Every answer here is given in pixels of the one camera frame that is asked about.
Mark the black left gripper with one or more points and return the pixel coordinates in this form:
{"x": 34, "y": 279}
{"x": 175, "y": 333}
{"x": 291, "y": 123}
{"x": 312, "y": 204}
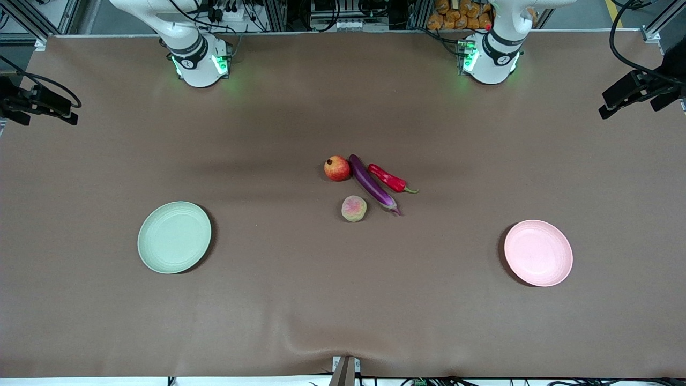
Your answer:
{"x": 660, "y": 81}

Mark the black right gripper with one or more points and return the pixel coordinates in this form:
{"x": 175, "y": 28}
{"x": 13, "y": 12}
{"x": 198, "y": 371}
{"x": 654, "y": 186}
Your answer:
{"x": 21, "y": 99}

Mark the red chili pepper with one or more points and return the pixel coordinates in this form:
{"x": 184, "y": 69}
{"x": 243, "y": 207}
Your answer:
{"x": 386, "y": 178}

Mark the long purple eggplant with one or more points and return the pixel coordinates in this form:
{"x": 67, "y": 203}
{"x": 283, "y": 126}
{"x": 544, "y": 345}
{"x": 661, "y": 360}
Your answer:
{"x": 370, "y": 185}

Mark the red yellow pomegranate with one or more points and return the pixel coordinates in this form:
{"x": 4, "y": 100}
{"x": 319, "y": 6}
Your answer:
{"x": 336, "y": 169}

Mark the pink green peach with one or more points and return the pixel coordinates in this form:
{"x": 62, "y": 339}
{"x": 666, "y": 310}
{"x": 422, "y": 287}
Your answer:
{"x": 354, "y": 208}

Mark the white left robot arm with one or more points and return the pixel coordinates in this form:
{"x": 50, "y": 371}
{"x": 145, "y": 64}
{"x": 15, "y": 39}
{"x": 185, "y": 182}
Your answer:
{"x": 490, "y": 64}

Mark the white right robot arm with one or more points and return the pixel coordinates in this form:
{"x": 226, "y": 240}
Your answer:
{"x": 195, "y": 64}

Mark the light green plate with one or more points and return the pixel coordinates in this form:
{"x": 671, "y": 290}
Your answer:
{"x": 174, "y": 237}

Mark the pink plate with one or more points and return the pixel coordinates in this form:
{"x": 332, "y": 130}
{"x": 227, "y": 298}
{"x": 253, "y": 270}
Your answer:
{"x": 538, "y": 253}

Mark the orange toy food pile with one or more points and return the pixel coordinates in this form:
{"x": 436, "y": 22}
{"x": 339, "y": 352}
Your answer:
{"x": 450, "y": 19}

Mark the white power strip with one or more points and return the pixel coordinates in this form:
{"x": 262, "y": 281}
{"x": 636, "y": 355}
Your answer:
{"x": 230, "y": 13}

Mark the brown table cloth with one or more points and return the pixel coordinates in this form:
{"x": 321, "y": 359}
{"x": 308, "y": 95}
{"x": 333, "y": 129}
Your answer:
{"x": 268, "y": 134}

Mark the grey rack device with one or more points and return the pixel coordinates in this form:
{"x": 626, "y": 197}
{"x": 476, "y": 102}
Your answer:
{"x": 343, "y": 10}

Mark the aluminium frame post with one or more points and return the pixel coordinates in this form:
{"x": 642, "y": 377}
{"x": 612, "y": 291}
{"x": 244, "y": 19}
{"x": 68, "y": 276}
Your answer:
{"x": 32, "y": 21}
{"x": 656, "y": 27}

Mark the metal camera pole bracket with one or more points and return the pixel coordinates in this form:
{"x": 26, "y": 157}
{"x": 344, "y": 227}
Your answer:
{"x": 345, "y": 371}

